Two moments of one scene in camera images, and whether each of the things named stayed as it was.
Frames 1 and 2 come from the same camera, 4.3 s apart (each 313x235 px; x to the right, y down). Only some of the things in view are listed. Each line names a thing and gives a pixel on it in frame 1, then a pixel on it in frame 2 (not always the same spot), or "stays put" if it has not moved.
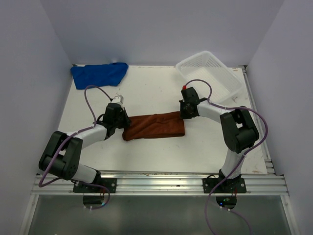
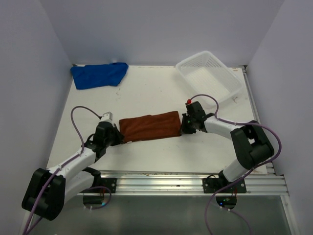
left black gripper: x=127 y=120 to x=119 y=136
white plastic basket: x=205 y=66 stays put
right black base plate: x=231 y=185 stays put
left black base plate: x=111 y=183 stays put
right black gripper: x=182 y=114 to x=184 y=130
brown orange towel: x=147 y=126 stays put
